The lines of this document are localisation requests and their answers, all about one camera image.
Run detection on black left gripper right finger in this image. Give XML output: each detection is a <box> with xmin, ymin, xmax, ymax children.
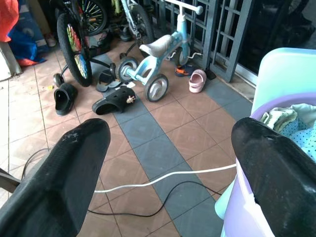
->
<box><xmin>231</xmin><ymin>117</ymin><xmax>316</xmax><ymax>237</ymax></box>

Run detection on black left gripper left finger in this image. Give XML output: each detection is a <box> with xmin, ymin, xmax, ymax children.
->
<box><xmin>0</xmin><ymin>118</ymin><xmax>111</xmax><ymax>237</ymax></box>

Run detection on blue dotted cloth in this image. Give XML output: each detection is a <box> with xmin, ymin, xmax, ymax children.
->
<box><xmin>280</xmin><ymin>118</ymin><xmax>316</xmax><ymax>163</ymax></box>

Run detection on grey chair leg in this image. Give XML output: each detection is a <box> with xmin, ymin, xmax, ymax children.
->
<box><xmin>0</xmin><ymin>168</ymin><xmax>22</xmax><ymax>191</ymax></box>

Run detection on pale green cloth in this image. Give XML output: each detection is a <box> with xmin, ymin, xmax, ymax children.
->
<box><xmin>259</xmin><ymin>103</ymin><xmax>316</xmax><ymax>132</ymax></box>

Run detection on purple laundry basket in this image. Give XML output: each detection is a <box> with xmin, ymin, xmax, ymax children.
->
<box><xmin>222</xmin><ymin>94</ymin><xmax>316</xmax><ymax>237</ymax></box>

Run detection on black clog shoe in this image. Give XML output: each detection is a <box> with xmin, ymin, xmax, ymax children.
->
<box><xmin>53</xmin><ymin>82</ymin><xmax>79</xmax><ymax>116</ymax></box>

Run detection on light blue plastic chair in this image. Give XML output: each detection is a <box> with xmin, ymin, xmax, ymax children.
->
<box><xmin>214</xmin><ymin>47</ymin><xmax>316</xmax><ymax>220</ymax></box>

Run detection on black clog with charm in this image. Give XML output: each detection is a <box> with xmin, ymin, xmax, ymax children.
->
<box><xmin>91</xmin><ymin>86</ymin><xmax>137</xmax><ymax>116</ymax></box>

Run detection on black flat sandal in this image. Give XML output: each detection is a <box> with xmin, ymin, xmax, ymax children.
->
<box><xmin>95</xmin><ymin>69</ymin><xmax>122</xmax><ymax>93</ymax></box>

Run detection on pink kids clog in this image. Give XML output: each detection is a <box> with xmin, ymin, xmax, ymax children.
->
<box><xmin>189</xmin><ymin>69</ymin><xmax>207</xmax><ymax>94</ymax></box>

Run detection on black kids bicycle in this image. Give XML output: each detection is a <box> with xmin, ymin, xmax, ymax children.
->
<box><xmin>53</xmin><ymin>0</ymin><xmax>117</xmax><ymax>88</ymax></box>

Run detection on blue plastic bag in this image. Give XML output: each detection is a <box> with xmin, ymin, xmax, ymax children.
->
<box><xmin>8</xmin><ymin>29</ymin><xmax>47</xmax><ymax>67</ymax></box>

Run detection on blue orange kids sandal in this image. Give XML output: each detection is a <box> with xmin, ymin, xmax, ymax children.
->
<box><xmin>174</xmin><ymin>64</ymin><xmax>194</xmax><ymax>78</ymax></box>

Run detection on blue cardboard box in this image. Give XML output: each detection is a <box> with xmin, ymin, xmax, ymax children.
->
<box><xmin>14</xmin><ymin>0</ymin><xmax>49</xmax><ymax>54</ymax></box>

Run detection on grey metal gate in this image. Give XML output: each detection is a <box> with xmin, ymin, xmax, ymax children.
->
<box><xmin>145</xmin><ymin>0</ymin><xmax>255</xmax><ymax>83</ymax></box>

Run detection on light blue kids tricycle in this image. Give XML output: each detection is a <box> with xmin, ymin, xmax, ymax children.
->
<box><xmin>115</xmin><ymin>0</ymin><xmax>204</xmax><ymax>103</ymax></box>

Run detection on orange red cloth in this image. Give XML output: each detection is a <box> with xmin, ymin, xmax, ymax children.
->
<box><xmin>0</xmin><ymin>0</ymin><xmax>20</xmax><ymax>42</ymax></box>

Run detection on light blue bicycle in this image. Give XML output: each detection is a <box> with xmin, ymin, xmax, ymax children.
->
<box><xmin>108</xmin><ymin>0</ymin><xmax>156</xmax><ymax>46</ymax></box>

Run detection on black cable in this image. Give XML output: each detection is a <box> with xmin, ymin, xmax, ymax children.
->
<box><xmin>21</xmin><ymin>148</ymin><xmax>223</xmax><ymax>218</ymax></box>

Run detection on white cable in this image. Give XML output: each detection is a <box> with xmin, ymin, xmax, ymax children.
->
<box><xmin>93</xmin><ymin>163</ymin><xmax>237</xmax><ymax>194</ymax></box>

